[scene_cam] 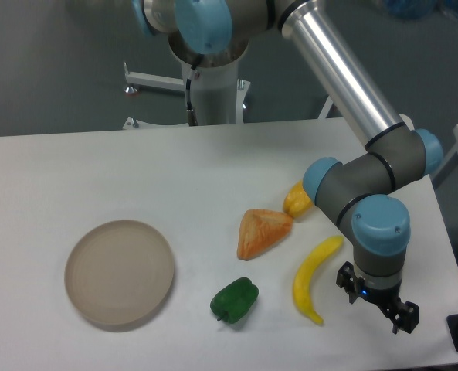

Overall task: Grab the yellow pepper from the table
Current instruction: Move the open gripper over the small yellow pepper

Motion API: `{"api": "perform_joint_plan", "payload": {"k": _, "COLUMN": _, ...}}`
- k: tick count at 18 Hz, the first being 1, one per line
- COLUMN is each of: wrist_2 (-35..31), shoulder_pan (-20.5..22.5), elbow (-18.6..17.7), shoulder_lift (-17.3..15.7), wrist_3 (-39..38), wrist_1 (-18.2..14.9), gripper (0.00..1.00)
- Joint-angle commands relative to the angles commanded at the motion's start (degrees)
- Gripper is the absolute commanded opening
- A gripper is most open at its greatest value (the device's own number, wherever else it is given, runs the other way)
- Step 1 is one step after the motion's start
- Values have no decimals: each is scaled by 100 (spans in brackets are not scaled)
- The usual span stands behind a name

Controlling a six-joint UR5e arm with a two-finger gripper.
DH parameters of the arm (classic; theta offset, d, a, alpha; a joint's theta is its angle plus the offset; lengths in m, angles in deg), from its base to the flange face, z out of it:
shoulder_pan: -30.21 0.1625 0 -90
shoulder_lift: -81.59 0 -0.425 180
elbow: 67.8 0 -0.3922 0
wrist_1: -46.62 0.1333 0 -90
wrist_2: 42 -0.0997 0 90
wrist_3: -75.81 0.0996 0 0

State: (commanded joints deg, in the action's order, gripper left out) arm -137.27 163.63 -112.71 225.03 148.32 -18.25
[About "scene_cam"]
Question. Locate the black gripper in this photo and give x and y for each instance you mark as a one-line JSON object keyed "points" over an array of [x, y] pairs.
{"points": [[382, 292]]}

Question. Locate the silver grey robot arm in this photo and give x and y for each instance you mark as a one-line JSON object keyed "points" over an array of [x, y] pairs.
{"points": [[207, 36]]}

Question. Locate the yellow pepper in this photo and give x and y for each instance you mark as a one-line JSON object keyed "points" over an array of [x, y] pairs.
{"points": [[297, 202]]}

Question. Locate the green bell pepper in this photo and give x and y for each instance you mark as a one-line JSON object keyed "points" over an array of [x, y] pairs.
{"points": [[234, 301]]}

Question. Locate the yellow banana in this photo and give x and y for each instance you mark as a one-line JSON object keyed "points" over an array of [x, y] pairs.
{"points": [[303, 279]]}

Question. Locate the orange triangular pastry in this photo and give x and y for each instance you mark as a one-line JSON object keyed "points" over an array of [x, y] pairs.
{"points": [[259, 230]]}

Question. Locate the beige round plate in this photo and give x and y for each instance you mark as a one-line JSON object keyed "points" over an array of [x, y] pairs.
{"points": [[119, 275]]}

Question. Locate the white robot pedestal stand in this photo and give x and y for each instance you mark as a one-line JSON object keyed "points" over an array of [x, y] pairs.
{"points": [[213, 92]]}

